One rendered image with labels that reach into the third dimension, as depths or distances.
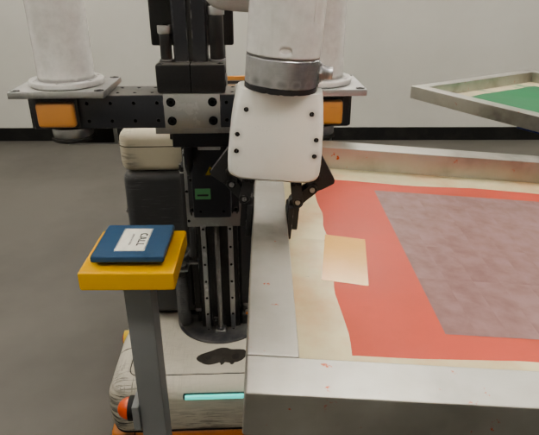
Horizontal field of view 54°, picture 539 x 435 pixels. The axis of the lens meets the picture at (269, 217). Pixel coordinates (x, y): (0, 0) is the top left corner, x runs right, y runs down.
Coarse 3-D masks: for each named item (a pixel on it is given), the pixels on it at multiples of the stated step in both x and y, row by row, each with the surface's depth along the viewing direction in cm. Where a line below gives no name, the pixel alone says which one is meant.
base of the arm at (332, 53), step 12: (336, 0) 86; (336, 12) 87; (324, 24) 87; (336, 24) 88; (324, 36) 88; (336, 36) 88; (324, 48) 88; (336, 48) 89; (324, 60) 89; (336, 60) 90; (336, 72) 91; (324, 84) 89; (336, 84) 90; (348, 84) 92
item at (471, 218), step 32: (320, 192) 76; (352, 192) 77; (384, 192) 78; (416, 192) 79; (448, 192) 80; (480, 192) 81; (512, 192) 82; (352, 224) 67; (384, 224) 68; (416, 224) 68; (448, 224) 69; (480, 224) 70; (512, 224) 71
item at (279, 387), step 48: (336, 144) 86; (288, 240) 54; (288, 288) 46; (288, 336) 40; (288, 384) 35; (336, 384) 36; (384, 384) 36; (432, 384) 36; (480, 384) 37; (528, 384) 37; (288, 432) 36; (336, 432) 36; (384, 432) 36; (432, 432) 36; (480, 432) 36; (528, 432) 36
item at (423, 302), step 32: (384, 256) 60; (416, 256) 60; (448, 256) 61; (480, 256) 62; (512, 256) 62; (352, 288) 53; (384, 288) 54; (416, 288) 54; (448, 288) 55; (480, 288) 55; (512, 288) 56; (352, 320) 48; (384, 320) 49; (416, 320) 49; (448, 320) 49; (480, 320) 50; (512, 320) 50; (352, 352) 44; (384, 352) 45; (416, 352) 45; (448, 352) 45; (480, 352) 46; (512, 352) 46
